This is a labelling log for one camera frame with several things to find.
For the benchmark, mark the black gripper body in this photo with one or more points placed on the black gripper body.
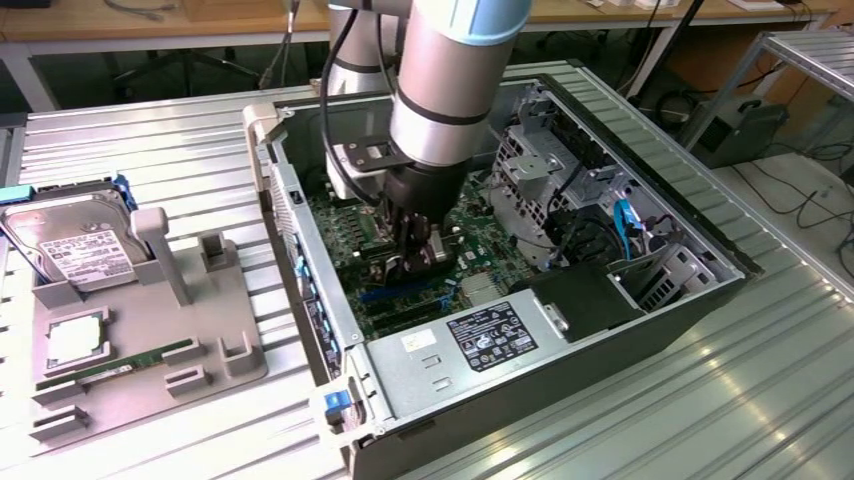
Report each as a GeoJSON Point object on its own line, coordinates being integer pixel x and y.
{"type": "Point", "coordinates": [427, 190]}

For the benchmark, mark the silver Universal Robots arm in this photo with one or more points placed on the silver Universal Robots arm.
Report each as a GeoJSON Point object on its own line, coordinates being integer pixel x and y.
{"type": "Point", "coordinates": [460, 75]}

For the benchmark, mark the blue expansion slot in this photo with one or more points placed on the blue expansion slot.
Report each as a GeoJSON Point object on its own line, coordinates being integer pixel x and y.
{"type": "Point", "coordinates": [380, 295]}

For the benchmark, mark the green motherboard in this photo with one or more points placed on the green motherboard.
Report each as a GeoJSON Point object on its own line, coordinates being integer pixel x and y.
{"type": "Point", "coordinates": [494, 260]}

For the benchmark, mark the silver chipset heatsink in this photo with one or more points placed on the silver chipset heatsink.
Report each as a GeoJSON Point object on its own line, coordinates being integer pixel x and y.
{"type": "Point", "coordinates": [480, 290]}

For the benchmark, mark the black expansion slot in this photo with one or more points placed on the black expansion slot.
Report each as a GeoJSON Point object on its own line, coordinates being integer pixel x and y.
{"type": "Point", "coordinates": [407, 315]}

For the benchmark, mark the silver metal drive cage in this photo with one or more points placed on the silver metal drive cage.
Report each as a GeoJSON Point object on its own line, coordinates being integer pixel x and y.
{"type": "Point", "coordinates": [534, 190]}

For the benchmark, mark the silver power supply unit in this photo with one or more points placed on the silver power supply unit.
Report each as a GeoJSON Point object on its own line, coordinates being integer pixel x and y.
{"type": "Point", "coordinates": [427, 365]}

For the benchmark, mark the black plastic air shroud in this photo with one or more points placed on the black plastic air shroud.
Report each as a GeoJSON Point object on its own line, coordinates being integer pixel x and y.
{"type": "Point", "coordinates": [580, 300]}

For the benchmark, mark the blue case latch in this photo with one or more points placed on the blue case latch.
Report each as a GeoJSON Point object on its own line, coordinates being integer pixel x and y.
{"type": "Point", "coordinates": [335, 403]}

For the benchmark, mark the open black PC case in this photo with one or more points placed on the open black PC case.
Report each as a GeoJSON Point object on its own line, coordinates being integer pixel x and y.
{"type": "Point", "coordinates": [600, 380]}

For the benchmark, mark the blue disk carrier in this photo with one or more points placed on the blue disk carrier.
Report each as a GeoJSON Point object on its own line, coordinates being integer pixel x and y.
{"type": "Point", "coordinates": [123, 187]}

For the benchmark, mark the wooden desk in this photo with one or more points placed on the wooden desk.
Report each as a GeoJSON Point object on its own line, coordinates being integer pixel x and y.
{"type": "Point", "coordinates": [200, 20]}

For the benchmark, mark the green RAM stick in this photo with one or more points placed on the green RAM stick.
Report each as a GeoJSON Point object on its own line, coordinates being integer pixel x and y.
{"type": "Point", "coordinates": [127, 362]}

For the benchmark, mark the silver hard disk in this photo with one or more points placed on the silver hard disk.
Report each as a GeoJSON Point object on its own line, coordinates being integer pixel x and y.
{"type": "Point", "coordinates": [67, 240]}

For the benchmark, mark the black box on floor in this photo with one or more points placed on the black box on floor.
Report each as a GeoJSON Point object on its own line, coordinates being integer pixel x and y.
{"type": "Point", "coordinates": [747, 132]}

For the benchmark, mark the grey parts rack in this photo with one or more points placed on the grey parts rack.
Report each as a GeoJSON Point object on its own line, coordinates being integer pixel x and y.
{"type": "Point", "coordinates": [133, 400]}

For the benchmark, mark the silver CPU chip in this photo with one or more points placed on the silver CPU chip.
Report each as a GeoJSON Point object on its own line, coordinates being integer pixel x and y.
{"type": "Point", "coordinates": [75, 340]}

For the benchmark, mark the metal slat side table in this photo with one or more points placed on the metal slat side table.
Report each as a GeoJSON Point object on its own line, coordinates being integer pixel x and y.
{"type": "Point", "coordinates": [810, 55]}

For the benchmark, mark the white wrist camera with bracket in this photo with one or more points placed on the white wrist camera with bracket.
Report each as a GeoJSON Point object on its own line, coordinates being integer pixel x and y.
{"type": "Point", "coordinates": [354, 175]}

